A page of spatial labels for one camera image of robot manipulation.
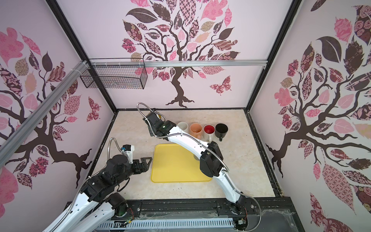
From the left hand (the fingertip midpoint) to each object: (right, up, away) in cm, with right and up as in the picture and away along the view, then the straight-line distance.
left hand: (146, 162), depth 75 cm
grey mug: (+28, -2, +18) cm, 33 cm away
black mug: (+45, +16, +20) cm, 51 cm away
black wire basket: (-40, +60, +47) cm, 86 cm away
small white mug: (+37, +14, +23) cm, 46 cm away
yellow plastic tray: (+12, -4, +14) cm, 19 cm away
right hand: (+2, +20, +11) cm, 23 cm away
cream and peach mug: (+28, +16, +29) cm, 43 cm away
